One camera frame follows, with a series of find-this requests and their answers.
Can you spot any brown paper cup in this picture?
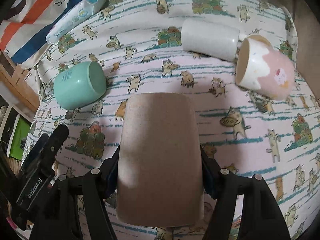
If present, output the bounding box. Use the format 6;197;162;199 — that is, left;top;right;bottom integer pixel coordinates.
117;93;203;228

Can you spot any mint green cup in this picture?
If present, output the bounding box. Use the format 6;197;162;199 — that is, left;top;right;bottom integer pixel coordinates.
54;61;107;110

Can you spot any white cylindrical cup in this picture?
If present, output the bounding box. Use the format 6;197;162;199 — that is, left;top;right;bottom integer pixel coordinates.
181;18;246;62

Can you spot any cat patterned bed sheet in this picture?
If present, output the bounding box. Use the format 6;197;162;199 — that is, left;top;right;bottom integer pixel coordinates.
21;0;320;240

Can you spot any striped Paris fabric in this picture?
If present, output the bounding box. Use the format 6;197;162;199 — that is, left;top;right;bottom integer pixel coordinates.
1;0;82;65

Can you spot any baby wipes pack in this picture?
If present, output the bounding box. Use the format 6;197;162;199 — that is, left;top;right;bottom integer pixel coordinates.
46;0;106;44

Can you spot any pink and white mug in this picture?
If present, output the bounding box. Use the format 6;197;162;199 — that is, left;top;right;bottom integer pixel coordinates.
235;36;295;101

